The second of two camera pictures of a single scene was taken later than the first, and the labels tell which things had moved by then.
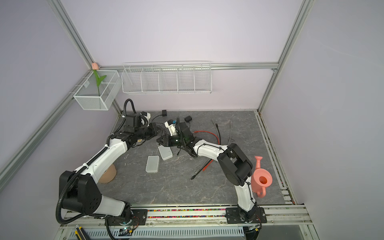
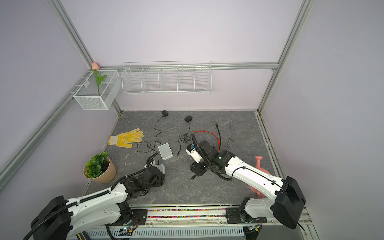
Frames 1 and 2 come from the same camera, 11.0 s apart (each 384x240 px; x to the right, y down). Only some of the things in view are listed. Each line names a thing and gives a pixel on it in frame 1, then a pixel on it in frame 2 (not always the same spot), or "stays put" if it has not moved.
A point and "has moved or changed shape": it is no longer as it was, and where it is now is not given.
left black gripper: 152,126 -> 160,180
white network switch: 165,152 stays put
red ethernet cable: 209,163 stays put
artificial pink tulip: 95,67 stays put
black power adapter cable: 164,114 has moved or changed shape
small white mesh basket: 98,91 stays put
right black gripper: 168,141 -> 196,168
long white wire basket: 167,77 stays put
